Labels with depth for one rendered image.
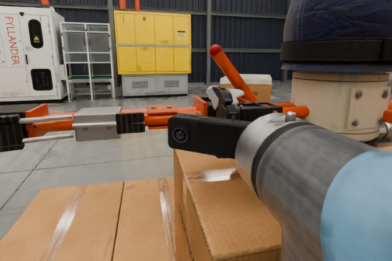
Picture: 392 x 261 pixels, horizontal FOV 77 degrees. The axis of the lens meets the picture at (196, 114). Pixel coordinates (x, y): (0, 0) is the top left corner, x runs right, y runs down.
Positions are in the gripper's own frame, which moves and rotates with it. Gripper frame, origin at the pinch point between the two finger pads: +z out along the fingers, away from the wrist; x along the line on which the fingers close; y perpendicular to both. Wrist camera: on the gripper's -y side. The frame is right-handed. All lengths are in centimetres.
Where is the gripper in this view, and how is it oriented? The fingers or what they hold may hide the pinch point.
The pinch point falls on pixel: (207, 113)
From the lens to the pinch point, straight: 46.7
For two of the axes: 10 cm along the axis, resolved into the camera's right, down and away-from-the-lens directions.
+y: 9.8, -0.5, 2.1
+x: 0.0, -9.8, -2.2
